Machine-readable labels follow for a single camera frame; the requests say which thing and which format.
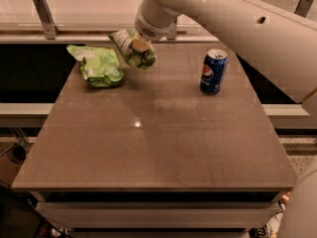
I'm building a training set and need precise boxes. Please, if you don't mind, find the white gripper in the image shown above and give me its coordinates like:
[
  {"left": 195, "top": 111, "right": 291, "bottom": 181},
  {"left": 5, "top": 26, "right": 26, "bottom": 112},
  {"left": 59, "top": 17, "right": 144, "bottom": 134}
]
[{"left": 132, "top": 5, "right": 174, "bottom": 53}]

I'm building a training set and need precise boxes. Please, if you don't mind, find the green jalapeno chip bag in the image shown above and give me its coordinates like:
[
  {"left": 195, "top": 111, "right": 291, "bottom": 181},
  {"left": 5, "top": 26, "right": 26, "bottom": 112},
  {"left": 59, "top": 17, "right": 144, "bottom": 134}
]
[{"left": 109, "top": 29, "right": 157, "bottom": 70}]

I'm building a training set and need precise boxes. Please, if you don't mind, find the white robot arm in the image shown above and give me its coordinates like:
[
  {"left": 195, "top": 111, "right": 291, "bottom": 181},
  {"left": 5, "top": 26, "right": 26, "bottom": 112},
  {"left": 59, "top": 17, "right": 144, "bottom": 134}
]
[{"left": 135, "top": 0, "right": 317, "bottom": 116}]

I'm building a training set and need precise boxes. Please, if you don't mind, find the green rice chip bag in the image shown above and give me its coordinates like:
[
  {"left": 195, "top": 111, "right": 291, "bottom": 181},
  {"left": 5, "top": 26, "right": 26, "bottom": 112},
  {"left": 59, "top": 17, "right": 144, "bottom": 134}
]
[{"left": 66, "top": 45, "right": 124, "bottom": 87}]

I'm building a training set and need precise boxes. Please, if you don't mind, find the blue Pepsi can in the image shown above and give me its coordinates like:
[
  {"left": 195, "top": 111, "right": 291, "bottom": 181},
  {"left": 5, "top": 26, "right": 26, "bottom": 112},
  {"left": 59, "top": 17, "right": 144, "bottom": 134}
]
[{"left": 200, "top": 49, "right": 229, "bottom": 94}]

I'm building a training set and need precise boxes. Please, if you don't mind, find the glass railing panel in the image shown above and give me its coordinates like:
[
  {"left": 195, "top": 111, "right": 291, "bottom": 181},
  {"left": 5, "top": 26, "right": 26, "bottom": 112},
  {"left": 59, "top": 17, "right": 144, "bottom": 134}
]
[{"left": 0, "top": 0, "right": 317, "bottom": 37}]

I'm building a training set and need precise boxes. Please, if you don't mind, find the left metal railing bracket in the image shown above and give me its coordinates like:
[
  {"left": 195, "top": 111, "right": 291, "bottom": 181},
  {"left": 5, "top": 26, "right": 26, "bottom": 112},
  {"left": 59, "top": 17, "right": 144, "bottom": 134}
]
[{"left": 33, "top": 0, "right": 58, "bottom": 40}]

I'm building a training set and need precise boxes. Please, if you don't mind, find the right metal railing bracket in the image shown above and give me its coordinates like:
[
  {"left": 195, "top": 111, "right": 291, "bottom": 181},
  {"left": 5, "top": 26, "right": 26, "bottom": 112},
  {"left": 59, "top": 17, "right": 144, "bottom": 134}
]
[{"left": 294, "top": 0, "right": 314, "bottom": 17}]

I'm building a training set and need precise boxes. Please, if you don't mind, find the wire basket with items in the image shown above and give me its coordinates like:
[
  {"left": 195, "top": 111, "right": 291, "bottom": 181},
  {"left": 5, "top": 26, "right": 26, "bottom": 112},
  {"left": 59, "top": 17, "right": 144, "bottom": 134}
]
[{"left": 265, "top": 192, "right": 291, "bottom": 238}]

